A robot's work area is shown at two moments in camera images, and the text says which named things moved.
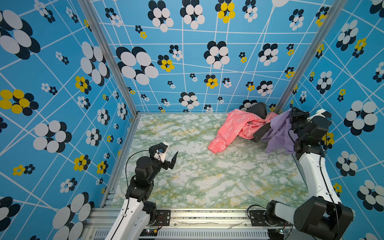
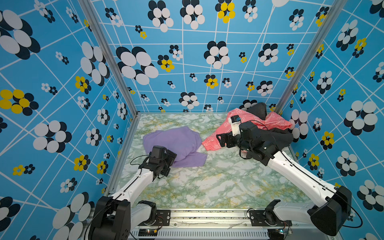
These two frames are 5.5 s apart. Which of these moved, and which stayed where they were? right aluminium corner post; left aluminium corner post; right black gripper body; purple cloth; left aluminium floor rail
Moved: right black gripper body; purple cloth
Stayed: left aluminium floor rail; right aluminium corner post; left aluminium corner post
